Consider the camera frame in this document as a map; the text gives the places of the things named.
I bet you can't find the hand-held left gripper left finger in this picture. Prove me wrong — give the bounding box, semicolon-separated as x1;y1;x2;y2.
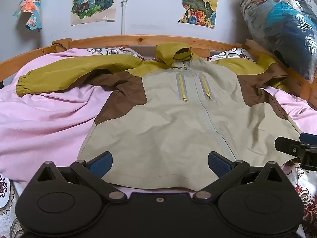
36;151;128;202

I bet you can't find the white wall pipe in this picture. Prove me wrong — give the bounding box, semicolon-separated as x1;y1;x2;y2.
121;0;129;36

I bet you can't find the beige brown olive jacket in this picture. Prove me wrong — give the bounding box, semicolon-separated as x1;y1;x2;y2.
16;43;303;190

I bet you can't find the wooden bed frame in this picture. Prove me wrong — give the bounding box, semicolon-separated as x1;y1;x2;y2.
0;35;317;105

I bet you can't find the orange-haired anime girl poster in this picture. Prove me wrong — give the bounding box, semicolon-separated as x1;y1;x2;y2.
13;0;42;32

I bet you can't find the black cable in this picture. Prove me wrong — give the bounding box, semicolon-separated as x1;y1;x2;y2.
51;43;69;52

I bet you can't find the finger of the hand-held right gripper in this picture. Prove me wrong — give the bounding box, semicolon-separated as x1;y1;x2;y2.
299;133;317;143
274;136;317;172

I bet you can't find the floral patterned bed sheet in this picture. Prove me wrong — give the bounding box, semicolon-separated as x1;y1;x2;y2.
0;47;317;238

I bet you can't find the blond cartoon child poster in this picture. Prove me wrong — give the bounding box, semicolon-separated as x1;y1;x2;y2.
71;0;118;26

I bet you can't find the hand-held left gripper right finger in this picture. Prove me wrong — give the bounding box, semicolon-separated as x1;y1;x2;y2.
193;151;286;202

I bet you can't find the pink blanket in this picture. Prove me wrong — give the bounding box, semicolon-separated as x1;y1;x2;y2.
0;48;317;194

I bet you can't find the colourful landscape poster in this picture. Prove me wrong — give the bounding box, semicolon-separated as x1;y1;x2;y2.
176;0;218;28

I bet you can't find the clear plastic bag of clothes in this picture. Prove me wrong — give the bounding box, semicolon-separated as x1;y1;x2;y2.
239;0;317;84

